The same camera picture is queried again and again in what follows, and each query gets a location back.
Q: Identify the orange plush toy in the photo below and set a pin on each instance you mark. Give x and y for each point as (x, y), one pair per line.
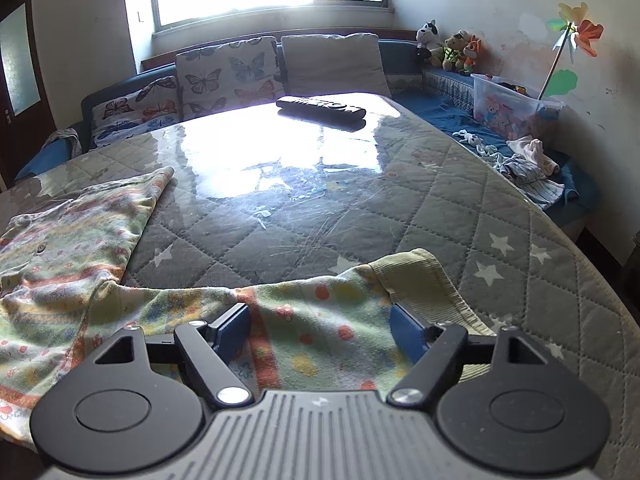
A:
(471, 52)

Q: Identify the floral green children's cardigan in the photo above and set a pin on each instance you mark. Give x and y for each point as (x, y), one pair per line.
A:
(62, 296)

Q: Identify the black white plush cow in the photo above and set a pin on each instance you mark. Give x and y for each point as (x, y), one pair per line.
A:
(427, 40)

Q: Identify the dark wooden door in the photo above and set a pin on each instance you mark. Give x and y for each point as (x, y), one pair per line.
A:
(26, 118)

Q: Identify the plain beige cushion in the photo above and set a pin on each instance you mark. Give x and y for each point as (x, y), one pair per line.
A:
(319, 65)

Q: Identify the brown plush bear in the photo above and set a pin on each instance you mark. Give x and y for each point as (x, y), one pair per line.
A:
(453, 49)

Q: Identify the butterfly cushion upright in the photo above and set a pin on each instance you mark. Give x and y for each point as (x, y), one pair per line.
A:
(230, 76)

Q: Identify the pile of small clothes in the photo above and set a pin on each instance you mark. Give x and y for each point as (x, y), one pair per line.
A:
(525, 175)

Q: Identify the colourful paper pinwheel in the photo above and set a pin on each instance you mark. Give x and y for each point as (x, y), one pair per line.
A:
(577, 32)

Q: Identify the blue folded cloth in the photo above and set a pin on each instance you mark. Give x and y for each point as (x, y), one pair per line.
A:
(59, 148)

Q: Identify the clear plastic storage box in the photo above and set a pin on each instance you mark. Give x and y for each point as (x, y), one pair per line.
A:
(513, 111)

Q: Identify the black remote control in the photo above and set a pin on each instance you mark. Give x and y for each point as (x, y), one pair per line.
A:
(321, 109)

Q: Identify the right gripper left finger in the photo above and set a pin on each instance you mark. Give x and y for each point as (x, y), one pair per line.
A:
(206, 350)

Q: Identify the blue sofa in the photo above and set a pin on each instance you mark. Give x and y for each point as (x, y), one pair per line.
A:
(444, 99)

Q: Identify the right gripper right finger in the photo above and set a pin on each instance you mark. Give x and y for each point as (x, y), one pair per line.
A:
(434, 351)

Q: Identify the butterfly cushion lying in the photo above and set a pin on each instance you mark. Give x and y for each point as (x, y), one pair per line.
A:
(153, 107)

